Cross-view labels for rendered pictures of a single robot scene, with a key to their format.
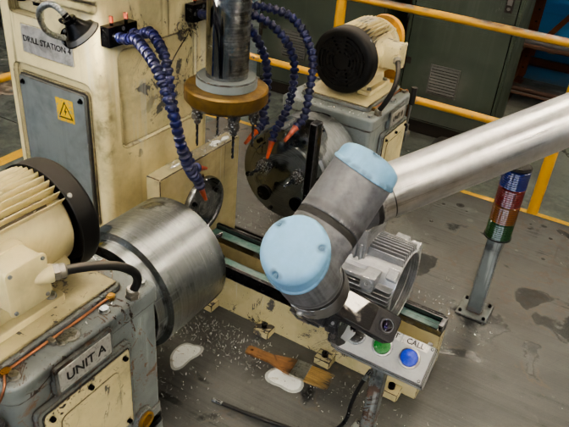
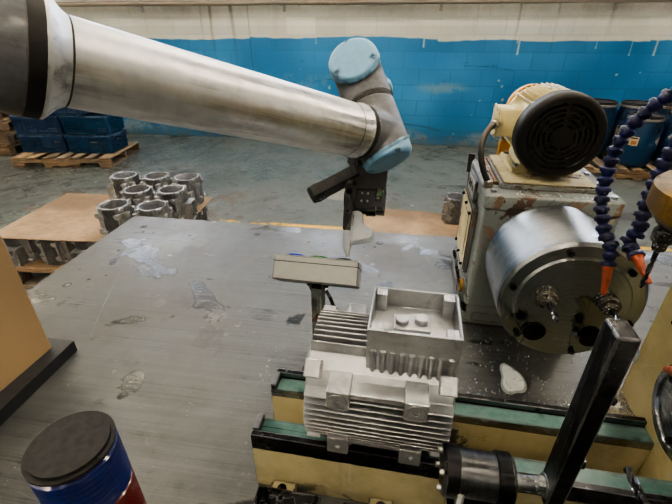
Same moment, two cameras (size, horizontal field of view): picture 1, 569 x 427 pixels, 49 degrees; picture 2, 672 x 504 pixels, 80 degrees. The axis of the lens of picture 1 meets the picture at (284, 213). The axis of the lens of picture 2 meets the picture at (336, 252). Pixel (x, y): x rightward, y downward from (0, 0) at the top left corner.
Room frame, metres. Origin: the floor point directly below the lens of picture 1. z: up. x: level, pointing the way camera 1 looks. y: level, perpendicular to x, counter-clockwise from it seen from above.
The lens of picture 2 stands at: (1.51, -0.38, 1.48)
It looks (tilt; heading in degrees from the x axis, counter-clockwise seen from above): 29 degrees down; 162
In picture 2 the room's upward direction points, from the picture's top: straight up
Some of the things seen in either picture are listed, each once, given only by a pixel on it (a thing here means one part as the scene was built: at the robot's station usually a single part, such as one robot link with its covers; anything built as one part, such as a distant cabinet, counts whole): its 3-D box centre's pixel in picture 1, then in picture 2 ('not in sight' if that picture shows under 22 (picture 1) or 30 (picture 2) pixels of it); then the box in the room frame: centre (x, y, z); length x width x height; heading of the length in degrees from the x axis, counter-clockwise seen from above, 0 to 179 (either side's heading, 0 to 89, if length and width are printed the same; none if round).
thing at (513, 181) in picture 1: (515, 176); (81, 467); (1.27, -0.51, 1.19); 0.06 x 0.06 x 0.04
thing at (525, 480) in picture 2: not in sight; (512, 480); (1.30, -0.09, 1.01); 0.08 x 0.02 x 0.02; 62
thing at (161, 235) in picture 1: (130, 285); (548, 264); (0.94, 0.28, 1.04); 0.37 x 0.25 x 0.25; 152
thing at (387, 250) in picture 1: (361, 268); (380, 376); (1.10, -0.18, 1.02); 0.20 x 0.19 x 0.19; 61
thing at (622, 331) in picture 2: (312, 172); (579, 424); (1.32, -0.05, 1.12); 0.04 x 0.03 x 0.26; 62
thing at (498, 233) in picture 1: (499, 227); not in sight; (1.27, -0.51, 1.05); 0.06 x 0.06 x 0.04
